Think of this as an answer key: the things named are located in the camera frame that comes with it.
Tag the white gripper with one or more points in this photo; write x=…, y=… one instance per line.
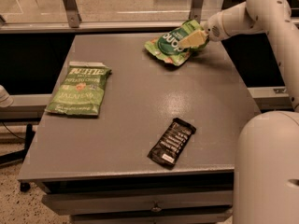
x=212, y=29

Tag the green rice chip bag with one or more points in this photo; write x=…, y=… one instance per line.
x=165, y=47

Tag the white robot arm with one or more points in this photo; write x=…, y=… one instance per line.
x=266, y=175

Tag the green jalapeno chip bag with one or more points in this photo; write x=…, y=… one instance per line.
x=82, y=91

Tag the black snack bar wrapper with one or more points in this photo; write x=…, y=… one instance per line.
x=170, y=145

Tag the white cylindrical object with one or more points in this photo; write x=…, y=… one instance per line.
x=5, y=99

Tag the black stand with caster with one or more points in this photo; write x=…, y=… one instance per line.
x=21, y=154

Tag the grey drawer with lock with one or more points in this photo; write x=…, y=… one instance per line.
x=113, y=201

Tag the grey metal railing frame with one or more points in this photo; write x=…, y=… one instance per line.
x=87, y=16

